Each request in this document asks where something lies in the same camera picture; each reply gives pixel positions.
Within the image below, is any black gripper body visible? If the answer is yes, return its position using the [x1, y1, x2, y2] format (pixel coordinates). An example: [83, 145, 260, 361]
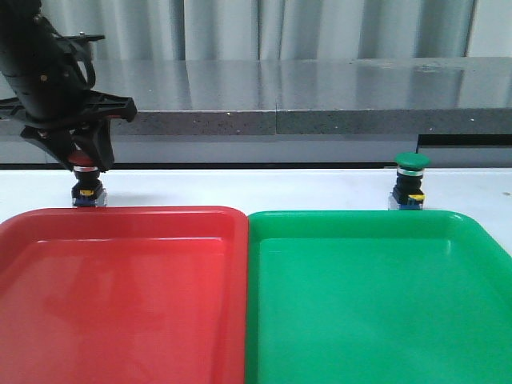
[1, 33, 137, 130]

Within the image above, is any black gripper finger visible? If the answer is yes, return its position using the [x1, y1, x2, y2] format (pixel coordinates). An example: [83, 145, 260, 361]
[71, 119, 114, 171]
[21, 126, 76, 171]

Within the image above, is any red mushroom push button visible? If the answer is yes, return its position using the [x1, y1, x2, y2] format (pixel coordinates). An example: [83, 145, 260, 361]
[68, 150, 107, 207]

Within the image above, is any green mushroom push button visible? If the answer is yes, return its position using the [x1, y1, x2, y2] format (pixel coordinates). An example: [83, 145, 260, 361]
[388, 152, 430, 210]

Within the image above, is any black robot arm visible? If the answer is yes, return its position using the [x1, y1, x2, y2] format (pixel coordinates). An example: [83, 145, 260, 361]
[1, 1, 137, 172]

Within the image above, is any grey pleated curtain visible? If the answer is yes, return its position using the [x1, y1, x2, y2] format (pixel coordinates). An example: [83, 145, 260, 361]
[42, 0, 511, 61]

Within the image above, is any red plastic tray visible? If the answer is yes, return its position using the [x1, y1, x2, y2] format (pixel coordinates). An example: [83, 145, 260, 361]
[1, 206, 248, 383]

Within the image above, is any grey stone counter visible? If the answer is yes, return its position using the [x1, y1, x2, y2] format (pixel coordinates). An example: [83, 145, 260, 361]
[0, 56, 512, 170]

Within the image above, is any green plastic tray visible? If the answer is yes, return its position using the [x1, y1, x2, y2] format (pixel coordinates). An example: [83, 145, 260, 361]
[246, 210, 511, 383]

